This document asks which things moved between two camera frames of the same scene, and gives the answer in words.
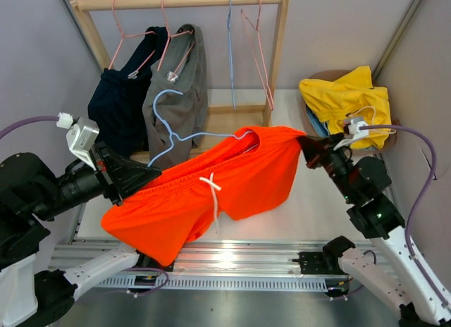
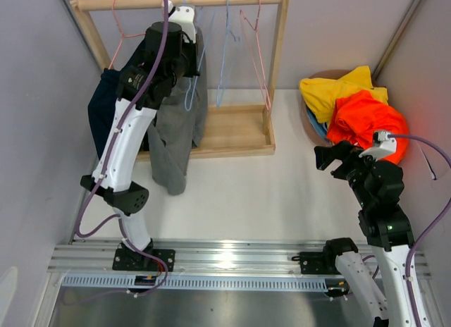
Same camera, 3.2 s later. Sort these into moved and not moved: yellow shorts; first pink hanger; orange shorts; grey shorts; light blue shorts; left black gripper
Moved: orange shorts; left black gripper
Not moved: light blue shorts; first pink hanger; yellow shorts; grey shorts
